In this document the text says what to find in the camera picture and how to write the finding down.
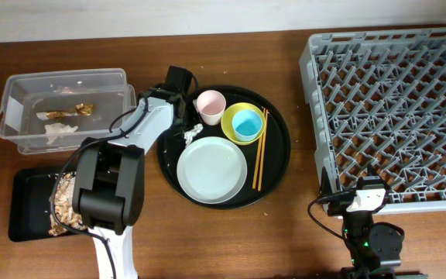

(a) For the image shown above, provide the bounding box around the pink plastic cup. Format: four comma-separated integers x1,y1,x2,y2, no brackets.
196,90,226,126

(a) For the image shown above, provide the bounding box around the small white tissue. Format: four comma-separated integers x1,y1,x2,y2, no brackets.
184,123,204,146

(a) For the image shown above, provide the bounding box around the yellow plastic bowl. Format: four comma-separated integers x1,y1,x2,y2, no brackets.
221,102,265,145

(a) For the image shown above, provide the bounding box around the light blue plastic cup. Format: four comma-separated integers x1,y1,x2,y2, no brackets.
232,109,262,142

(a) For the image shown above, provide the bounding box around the wooden chopstick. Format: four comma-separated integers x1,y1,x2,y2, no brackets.
257,108,269,191
252,108,267,190

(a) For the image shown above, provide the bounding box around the grey round plate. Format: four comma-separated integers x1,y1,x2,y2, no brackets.
177,136,248,205

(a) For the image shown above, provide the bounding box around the gold snack wrapper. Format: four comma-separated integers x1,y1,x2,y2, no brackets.
36,104,94,120

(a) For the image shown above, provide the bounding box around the peanut shells and rice waste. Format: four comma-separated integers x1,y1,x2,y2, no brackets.
54,173,87,230

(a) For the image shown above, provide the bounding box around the white paper napkin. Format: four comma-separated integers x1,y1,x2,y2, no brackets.
45,122,78,145

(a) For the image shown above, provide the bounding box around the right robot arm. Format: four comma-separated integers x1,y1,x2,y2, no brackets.
318,164,405,279

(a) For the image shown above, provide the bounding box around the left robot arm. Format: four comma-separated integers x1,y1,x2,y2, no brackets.
72,66,197,278

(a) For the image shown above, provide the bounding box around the grey plastic dishwasher rack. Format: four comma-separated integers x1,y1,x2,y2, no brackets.
299,27,446,214

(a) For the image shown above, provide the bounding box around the clear plastic waste bin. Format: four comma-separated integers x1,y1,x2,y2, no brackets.
0,68,137,155

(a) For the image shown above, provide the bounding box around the black rectangular food-waste tray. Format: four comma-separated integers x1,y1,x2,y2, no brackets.
8,167,60,243

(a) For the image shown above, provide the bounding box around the round black serving tray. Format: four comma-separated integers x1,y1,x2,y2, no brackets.
156,85,291,210

